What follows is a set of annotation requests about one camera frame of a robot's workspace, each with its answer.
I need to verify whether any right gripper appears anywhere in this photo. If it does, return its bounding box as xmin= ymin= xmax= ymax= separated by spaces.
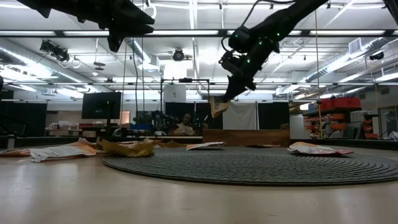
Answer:
xmin=221 ymin=32 xmax=281 ymax=102

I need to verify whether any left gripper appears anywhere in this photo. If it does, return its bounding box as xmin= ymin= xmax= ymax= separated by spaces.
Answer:
xmin=77 ymin=0 xmax=155 ymax=36

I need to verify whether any yellow tea packet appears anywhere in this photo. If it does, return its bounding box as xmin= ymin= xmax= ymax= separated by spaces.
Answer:
xmin=95 ymin=136 xmax=155 ymax=157

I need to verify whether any wooden tea box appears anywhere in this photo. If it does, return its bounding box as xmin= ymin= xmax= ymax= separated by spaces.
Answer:
xmin=201 ymin=129 xmax=290 ymax=147

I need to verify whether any red tea packet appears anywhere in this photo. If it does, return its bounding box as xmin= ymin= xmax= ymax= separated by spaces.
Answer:
xmin=287 ymin=146 xmax=354 ymax=156

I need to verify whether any white hanging cloth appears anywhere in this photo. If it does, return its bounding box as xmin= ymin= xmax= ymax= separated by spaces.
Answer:
xmin=222 ymin=101 xmax=257 ymax=130

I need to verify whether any black curtain panel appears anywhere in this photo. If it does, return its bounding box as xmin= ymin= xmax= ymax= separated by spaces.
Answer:
xmin=0 ymin=90 xmax=48 ymax=138
xmin=257 ymin=101 xmax=290 ymax=130
xmin=164 ymin=101 xmax=223 ymax=130

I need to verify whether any person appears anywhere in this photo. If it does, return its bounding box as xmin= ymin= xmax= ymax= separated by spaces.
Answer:
xmin=175 ymin=113 xmax=196 ymax=136

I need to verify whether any white sign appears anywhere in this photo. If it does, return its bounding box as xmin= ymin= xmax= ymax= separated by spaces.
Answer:
xmin=164 ymin=85 xmax=187 ymax=103

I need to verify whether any white container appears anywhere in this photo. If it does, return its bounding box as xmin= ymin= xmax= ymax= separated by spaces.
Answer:
xmin=289 ymin=114 xmax=309 ymax=140

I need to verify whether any black beam with lights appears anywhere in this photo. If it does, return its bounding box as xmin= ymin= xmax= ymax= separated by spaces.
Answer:
xmin=0 ymin=29 xmax=398 ymax=39

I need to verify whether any round grey woven placemat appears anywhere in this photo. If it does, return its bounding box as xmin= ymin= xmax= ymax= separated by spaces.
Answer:
xmin=102 ymin=146 xmax=398 ymax=187

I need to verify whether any black computer monitor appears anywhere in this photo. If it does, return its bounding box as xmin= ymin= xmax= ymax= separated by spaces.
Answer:
xmin=81 ymin=91 xmax=122 ymax=120

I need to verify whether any black background robot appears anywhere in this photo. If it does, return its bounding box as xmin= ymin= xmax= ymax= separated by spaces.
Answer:
xmin=134 ymin=110 xmax=177 ymax=134

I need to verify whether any blue box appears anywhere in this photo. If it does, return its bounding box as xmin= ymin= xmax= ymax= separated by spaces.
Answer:
xmin=129 ymin=123 xmax=154 ymax=131

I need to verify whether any red storage bin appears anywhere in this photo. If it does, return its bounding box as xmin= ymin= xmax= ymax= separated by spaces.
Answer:
xmin=320 ymin=97 xmax=361 ymax=110

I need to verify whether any shelf rack with orange bins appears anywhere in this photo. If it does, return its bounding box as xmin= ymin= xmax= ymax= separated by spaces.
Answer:
xmin=303 ymin=107 xmax=381 ymax=140

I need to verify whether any white ceiling vent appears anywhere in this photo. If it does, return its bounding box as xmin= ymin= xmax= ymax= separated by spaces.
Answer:
xmin=348 ymin=37 xmax=363 ymax=54

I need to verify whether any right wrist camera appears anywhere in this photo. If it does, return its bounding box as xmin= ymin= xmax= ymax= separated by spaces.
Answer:
xmin=218 ymin=50 xmax=244 ymax=77

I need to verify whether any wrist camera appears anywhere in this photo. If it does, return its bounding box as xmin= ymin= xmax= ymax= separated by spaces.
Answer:
xmin=218 ymin=50 xmax=244 ymax=77
xmin=107 ymin=33 xmax=126 ymax=53

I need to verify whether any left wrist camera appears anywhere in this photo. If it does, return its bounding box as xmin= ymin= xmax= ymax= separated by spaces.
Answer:
xmin=107 ymin=33 xmax=126 ymax=53

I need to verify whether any black background rig frame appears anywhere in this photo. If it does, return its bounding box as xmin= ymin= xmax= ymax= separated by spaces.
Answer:
xmin=160 ymin=77 xmax=211 ymax=105

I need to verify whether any thin black ceiling rail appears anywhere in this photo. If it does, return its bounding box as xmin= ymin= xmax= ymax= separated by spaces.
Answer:
xmin=0 ymin=82 xmax=398 ymax=87

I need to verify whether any black hanging cable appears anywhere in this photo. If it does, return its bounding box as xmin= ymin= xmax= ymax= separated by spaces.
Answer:
xmin=132 ymin=37 xmax=139 ymax=124

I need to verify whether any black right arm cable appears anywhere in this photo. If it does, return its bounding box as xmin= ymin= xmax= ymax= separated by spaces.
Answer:
xmin=239 ymin=0 xmax=296 ymax=29

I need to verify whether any yellow hanging rope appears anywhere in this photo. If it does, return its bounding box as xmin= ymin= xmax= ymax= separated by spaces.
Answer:
xmin=313 ymin=9 xmax=323 ymax=139

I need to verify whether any silver air duct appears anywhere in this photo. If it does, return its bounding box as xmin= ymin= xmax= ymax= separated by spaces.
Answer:
xmin=0 ymin=39 xmax=83 ymax=83
xmin=303 ymin=37 xmax=398 ymax=83

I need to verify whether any black aluminium table frame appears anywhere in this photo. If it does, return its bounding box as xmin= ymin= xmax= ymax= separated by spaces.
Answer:
xmin=0 ymin=136 xmax=398 ymax=151

